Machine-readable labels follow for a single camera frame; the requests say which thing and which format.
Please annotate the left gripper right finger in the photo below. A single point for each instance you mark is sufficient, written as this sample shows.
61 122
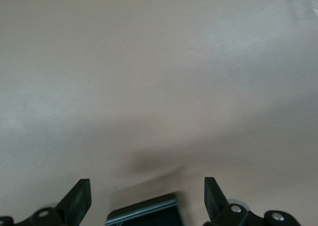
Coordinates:
216 198

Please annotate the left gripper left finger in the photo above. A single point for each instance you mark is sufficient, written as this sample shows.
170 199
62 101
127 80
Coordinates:
74 201

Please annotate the black flip phone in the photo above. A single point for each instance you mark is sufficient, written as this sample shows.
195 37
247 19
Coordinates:
144 211

